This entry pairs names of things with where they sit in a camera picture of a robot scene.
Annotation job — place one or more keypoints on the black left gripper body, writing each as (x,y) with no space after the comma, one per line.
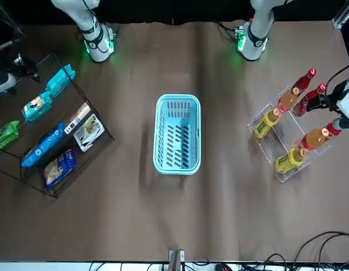
(334,97)

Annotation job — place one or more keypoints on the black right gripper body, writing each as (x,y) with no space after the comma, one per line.
(20,65)

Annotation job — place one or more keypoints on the red cola bottle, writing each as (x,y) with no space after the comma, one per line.
(300,107)
(334,130)
(307,77)

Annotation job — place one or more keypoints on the teal chips bag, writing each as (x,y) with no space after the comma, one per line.
(60,80)
(36,107)

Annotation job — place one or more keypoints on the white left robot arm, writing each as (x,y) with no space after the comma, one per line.
(256,34)

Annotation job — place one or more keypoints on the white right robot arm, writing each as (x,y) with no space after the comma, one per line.
(98,42)

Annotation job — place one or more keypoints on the orange tea bottle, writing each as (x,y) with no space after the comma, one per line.
(287,101)
(313,141)

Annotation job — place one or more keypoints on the yellow drink bottle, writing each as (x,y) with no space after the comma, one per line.
(265,125)
(287,162)

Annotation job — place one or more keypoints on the clear acrylic bottle tray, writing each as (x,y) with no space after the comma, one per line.
(272,141)

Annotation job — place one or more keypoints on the green chips bag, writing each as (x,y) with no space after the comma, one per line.
(5,137)

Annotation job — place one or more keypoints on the blue cookie bag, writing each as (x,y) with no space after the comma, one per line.
(41,146)

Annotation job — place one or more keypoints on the blue and beige snack bag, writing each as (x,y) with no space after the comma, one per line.
(60,169)

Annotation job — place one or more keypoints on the light blue plastic basket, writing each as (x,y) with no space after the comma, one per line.
(160,141)

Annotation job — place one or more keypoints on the beige and white box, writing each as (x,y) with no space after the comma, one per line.
(75,120)

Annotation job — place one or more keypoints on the white box yellow print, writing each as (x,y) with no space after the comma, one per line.
(88,132)

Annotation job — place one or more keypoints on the white desk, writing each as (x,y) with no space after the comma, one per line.
(50,266)

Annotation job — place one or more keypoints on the aluminium frame profile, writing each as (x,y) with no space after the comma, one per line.
(344,17)

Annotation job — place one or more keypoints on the aluminium camera post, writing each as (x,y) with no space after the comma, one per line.
(176,261)

